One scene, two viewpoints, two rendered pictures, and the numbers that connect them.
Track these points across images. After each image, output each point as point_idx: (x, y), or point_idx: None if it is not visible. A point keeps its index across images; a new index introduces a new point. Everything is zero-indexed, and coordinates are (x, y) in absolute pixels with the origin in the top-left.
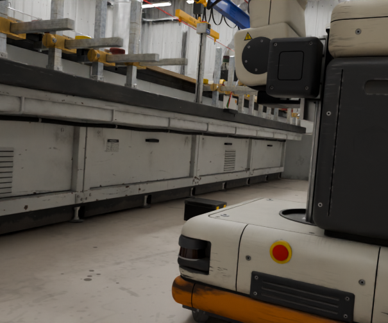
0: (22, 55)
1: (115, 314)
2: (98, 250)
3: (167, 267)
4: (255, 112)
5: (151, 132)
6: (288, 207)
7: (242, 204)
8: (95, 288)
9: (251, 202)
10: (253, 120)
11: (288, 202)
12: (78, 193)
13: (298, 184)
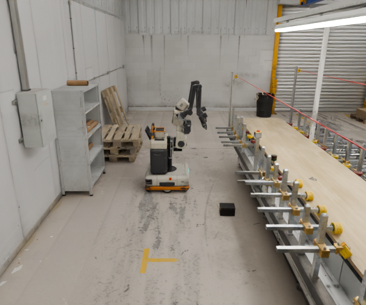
0: (250, 138)
1: (195, 176)
2: (222, 186)
3: (202, 186)
4: (341, 261)
5: None
6: (176, 170)
7: (185, 169)
8: (205, 178)
9: (184, 170)
10: (273, 219)
11: (178, 173)
12: (251, 185)
13: None
